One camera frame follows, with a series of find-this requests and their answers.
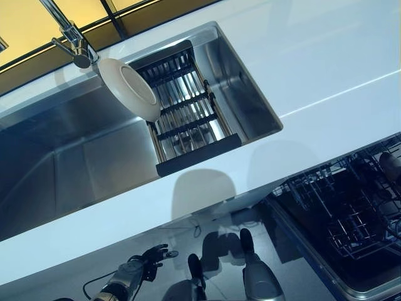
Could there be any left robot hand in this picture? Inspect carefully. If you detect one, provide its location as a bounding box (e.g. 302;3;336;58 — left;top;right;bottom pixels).
137;243;179;280

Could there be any black built-in dishwasher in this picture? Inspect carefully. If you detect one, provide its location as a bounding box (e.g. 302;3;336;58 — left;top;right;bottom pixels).
263;131;401;301

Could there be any black lower dishwasher rack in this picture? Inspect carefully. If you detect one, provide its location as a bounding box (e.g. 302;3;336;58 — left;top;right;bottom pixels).
271;147;401;261

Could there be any black left robot foot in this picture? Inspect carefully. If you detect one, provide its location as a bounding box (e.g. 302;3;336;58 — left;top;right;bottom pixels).
187;253;205;285

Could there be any black robot foot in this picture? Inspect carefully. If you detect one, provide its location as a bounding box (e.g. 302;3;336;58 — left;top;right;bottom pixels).
187;253;205;285
239;228;255;261

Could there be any black right robot foot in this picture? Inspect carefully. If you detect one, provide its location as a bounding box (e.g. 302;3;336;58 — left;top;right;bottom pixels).
239;228;255;261

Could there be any right robot leg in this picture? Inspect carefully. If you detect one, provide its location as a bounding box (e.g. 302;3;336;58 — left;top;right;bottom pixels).
242;253;285;301

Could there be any black sink drying rack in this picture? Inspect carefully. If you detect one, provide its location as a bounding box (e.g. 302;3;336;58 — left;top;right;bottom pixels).
128;39;244;178

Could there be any stainless steel kitchen sink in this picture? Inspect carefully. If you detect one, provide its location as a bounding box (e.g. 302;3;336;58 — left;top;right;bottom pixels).
0;20;284;243

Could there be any chrome gooseneck kitchen faucet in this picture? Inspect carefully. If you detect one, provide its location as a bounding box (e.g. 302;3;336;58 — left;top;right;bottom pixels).
0;0;102;69

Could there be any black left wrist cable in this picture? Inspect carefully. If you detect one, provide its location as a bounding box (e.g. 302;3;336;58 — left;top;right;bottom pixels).
82;275;110;301

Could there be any yellow window with dark frame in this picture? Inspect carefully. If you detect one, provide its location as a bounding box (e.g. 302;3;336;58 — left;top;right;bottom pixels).
0;0;197;97

